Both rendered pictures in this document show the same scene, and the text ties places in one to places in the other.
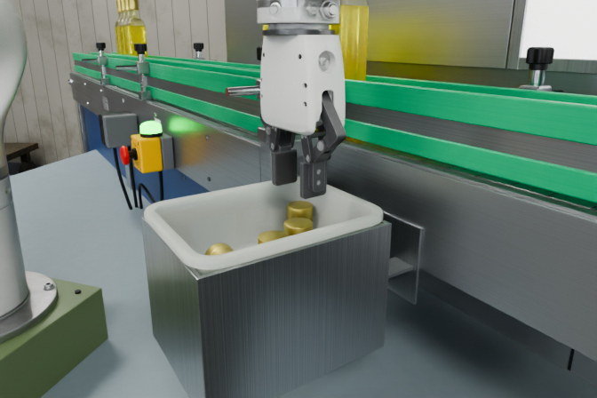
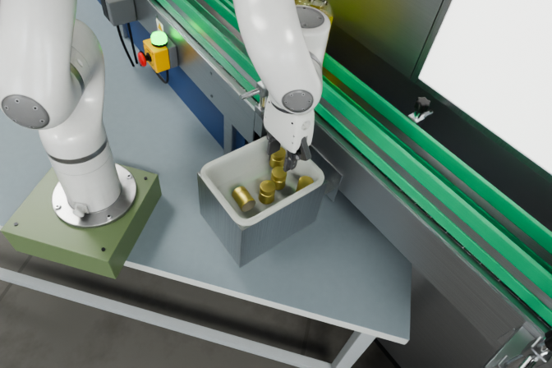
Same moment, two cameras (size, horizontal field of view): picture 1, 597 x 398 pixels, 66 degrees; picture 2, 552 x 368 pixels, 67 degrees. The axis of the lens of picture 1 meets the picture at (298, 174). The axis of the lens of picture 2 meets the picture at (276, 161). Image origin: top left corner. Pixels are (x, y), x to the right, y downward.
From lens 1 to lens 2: 0.52 m
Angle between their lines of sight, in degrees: 34
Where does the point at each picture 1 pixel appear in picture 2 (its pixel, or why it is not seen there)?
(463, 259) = (359, 197)
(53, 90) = not seen: outside the picture
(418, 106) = (351, 118)
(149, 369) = (191, 215)
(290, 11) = not seen: hidden behind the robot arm
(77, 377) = (154, 221)
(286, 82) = (282, 127)
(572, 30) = (447, 81)
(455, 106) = (370, 131)
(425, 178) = (348, 157)
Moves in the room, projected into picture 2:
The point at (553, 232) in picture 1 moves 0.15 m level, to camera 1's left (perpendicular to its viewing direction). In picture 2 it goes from (397, 209) to (323, 208)
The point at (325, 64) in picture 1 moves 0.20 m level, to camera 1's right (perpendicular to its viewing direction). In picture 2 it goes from (305, 125) to (411, 128)
